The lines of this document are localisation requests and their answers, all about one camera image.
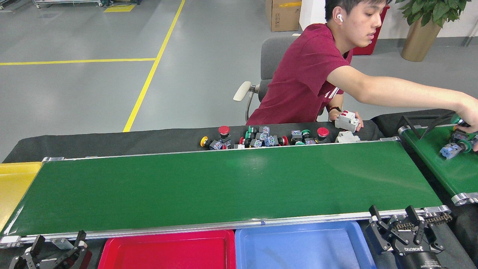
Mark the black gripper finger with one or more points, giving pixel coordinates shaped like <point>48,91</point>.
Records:
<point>24,261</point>
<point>78,257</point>

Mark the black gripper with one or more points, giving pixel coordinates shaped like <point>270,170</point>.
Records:
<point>416,257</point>

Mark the white circuit breaker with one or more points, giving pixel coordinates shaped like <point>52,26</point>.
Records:
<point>347,121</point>
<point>347,137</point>

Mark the yellow push button switch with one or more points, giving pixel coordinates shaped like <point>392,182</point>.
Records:
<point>216,145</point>

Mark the person's right forearm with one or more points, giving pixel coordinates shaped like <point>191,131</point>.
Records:
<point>410,95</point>

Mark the person's left forearm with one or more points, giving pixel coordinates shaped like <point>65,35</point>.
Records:
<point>336,101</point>

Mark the green feeder conveyor belt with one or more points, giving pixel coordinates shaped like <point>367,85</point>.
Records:
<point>440,179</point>

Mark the yellow plastic tray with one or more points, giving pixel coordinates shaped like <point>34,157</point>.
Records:
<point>15,186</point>

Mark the red plastic tray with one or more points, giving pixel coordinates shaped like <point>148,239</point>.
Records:
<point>168,254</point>

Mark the blue plastic tray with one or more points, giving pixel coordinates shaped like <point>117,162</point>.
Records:
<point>298,250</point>

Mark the long green conveyor belt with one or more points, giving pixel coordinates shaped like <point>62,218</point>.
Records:
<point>224,186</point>

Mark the person's left hand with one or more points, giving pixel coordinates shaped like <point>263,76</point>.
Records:
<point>359,121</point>

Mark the person's right hand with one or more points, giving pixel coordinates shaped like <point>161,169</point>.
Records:
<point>470,114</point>

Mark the large black table cloth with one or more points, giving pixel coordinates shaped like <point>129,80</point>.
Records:
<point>112,144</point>

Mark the black wristwatch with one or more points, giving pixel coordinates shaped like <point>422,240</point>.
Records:
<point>335,109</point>

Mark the person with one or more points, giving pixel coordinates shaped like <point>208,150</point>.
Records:
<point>298,82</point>

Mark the red fire extinguisher cabinet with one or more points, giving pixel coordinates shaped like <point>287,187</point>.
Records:
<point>364,48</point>

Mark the gold plant pot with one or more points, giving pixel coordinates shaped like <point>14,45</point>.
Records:
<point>420,45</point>

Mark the grey office chair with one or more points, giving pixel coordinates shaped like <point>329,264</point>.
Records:
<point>272,56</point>

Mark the green potted plant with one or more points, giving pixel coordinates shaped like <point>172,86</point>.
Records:
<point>429,11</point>

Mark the brown cardboard box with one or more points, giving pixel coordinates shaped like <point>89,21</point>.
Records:
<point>283,16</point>

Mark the metal wheeled cart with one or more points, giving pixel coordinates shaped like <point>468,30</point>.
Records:
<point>56,1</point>

